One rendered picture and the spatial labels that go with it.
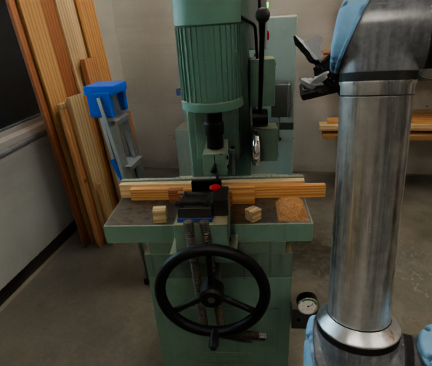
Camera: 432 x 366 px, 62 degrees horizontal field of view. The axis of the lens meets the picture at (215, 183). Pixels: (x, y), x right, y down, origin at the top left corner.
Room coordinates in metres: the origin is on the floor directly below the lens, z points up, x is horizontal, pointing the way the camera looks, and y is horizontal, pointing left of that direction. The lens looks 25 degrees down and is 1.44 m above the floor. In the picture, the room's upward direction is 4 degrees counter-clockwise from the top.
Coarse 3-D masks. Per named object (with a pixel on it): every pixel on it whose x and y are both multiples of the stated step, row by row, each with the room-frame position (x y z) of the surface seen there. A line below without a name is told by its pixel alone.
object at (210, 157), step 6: (204, 150) 1.02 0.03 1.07; (210, 150) 1.01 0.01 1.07; (216, 150) 1.01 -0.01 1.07; (222, 150) 1.00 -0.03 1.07; (204, 156) 0.98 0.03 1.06; (210, 156) 0.98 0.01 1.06; (216, 156) 0.98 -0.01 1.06; (222, 156) 0.98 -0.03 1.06; (228, 156) 1.08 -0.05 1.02; (204, 162) 0.98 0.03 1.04; (210, 162) 0.98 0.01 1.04; (216, 162) 0.98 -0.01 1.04; (222, 162) 0.98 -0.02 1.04; (228, 162) 1.07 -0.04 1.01; (204, 168) 0.99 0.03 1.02; (210, 168) 0.98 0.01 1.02; (222, 168) 0.98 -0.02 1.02; (204, 174) 0.99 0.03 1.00; (210, 174) 0.98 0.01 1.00; (216, 174) 0.98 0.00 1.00; (222, 174) 0.98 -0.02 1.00
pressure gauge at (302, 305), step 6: (300, 294) 0.80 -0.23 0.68; (306, 294) 0.79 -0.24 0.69; (312, 294) 0.80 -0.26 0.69; (300, 300) 0.78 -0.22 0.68; (306, 300) 0.78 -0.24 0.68; (312, 300) 0.78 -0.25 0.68; (300, 306) 0.78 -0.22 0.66; (306, 306) 0.78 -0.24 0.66; (312, 306) 0.78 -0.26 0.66; (318, 306) 0.77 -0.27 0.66; (306, 312) 0.78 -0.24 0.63; (312, 312) 0.78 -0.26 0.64
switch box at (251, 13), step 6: (252, 0) 1.29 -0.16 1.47; (264, 0) 1.28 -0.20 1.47; (252, 6) 1.29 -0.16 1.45; (264, 6) 1.28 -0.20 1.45; (252, 12) 1.29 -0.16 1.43; (252, 18) 1.29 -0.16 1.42; (252, 30) 1.29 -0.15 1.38; (258, 30) 1.29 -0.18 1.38; (252, 36) 1.29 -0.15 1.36; (258, 36) 1.29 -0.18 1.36; (252, 42) 1.29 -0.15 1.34; (258, 42) 1.29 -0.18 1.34; (252, 48) 1.29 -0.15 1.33; (258, 48) 1.29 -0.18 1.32; (264, 48) 1.28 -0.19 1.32
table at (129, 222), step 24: (120, 216) 0.95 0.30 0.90; (144, 216) 0.94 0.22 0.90; (168, 216) 0.93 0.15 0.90; (240, 216) 0.90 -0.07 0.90; (264, 216) 0.89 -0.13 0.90; (120, 240) 0.90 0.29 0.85; (144, 240) 0.89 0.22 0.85; (168, 240) 0.88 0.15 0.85; (240, 240) 0.86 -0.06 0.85; (264, 240) 0.85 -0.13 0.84; (288, 240) 0.85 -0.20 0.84
